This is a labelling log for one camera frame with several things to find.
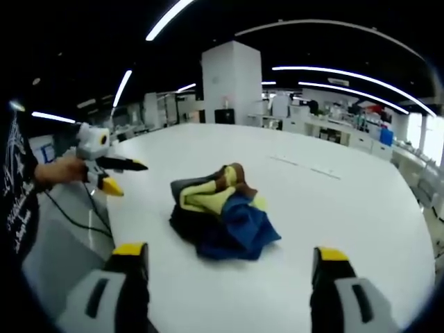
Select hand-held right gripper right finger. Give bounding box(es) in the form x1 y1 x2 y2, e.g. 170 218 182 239
310 246 400 333

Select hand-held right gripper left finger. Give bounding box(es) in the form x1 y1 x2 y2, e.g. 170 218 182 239
57 242 151 333

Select blue yellow brown garment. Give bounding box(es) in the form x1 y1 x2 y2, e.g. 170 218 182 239
169 162 282 262

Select person's left hand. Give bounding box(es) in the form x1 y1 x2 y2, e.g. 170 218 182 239
34 157 87 191

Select ceiling light strip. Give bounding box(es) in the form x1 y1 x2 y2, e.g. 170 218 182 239
298 81 411 115
31 110 77 125
112 69 134 109
271 65 436 117
145 0 197 42

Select blue board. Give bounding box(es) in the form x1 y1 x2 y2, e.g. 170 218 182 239
35 143 57 164

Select black cabinet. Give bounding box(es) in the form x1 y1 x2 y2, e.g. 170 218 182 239
214 108 237 124

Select white square pillar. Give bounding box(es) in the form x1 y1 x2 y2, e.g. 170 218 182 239
201 40 263 124

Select long white counter cabinets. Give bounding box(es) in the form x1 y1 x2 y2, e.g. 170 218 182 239
282 114 395 159

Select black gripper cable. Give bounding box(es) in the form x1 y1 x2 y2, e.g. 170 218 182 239
43 180 114 240

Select curved ceiling rail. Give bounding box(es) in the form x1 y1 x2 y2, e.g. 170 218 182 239
234 19 428 67

